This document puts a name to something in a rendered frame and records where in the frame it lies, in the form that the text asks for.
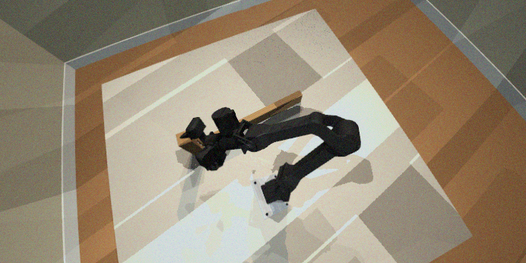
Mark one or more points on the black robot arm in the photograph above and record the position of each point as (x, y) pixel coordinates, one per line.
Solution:
(342, 140)

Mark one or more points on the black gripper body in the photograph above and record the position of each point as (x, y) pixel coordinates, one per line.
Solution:
(195, 130)

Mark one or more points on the wooden post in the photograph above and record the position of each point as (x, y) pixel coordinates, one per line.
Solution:
(193, 146)

